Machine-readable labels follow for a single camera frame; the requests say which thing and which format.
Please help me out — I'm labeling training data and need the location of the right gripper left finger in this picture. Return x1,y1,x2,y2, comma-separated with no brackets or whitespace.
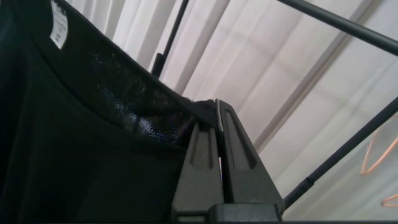
171,123,225,222

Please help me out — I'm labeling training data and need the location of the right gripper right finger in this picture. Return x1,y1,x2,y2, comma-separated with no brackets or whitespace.
215,98,285,215

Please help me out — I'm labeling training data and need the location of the pink clothes hanger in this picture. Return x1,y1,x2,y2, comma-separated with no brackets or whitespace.
359,113,398,177
380,193,398,208

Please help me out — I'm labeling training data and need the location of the black short-sleeved shirt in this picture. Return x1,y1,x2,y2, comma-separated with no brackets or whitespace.
0,0,219,224

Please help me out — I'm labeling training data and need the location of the black clothes rack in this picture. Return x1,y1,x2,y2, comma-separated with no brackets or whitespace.
150,0,398,210

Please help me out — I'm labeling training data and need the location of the white curtain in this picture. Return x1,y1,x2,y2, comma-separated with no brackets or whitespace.
65,0,398,222

